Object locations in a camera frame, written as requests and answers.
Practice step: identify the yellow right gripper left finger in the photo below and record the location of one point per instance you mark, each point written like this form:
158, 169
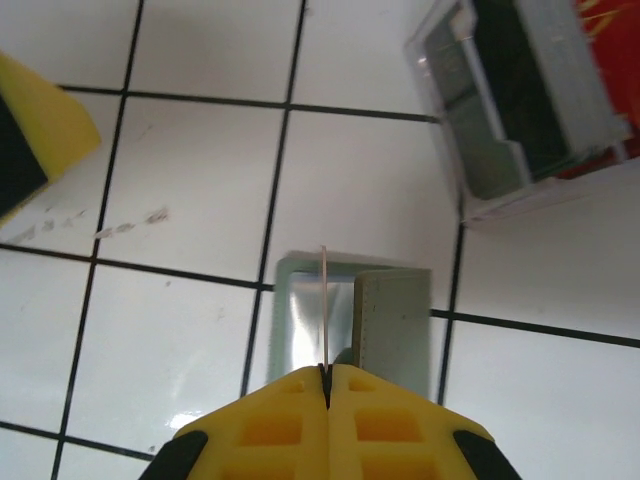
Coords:
270, 430

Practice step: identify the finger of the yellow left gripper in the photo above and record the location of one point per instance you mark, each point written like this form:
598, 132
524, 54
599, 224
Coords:
55, 130

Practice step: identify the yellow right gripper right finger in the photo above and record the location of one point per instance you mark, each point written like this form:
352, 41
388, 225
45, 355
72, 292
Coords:
385, 430

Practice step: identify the green card holder wallet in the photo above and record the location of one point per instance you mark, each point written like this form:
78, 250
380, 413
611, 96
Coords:
395, 320

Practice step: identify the grey credit card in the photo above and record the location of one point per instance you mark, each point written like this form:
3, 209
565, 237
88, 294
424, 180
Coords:
450, 100

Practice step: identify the dark brown credit card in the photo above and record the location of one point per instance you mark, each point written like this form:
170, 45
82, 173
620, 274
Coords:
520, 75

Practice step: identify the clear acrylic card box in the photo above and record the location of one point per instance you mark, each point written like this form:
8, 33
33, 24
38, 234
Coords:
510, 205

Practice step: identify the red credit card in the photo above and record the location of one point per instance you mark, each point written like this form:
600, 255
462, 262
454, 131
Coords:
615, 50

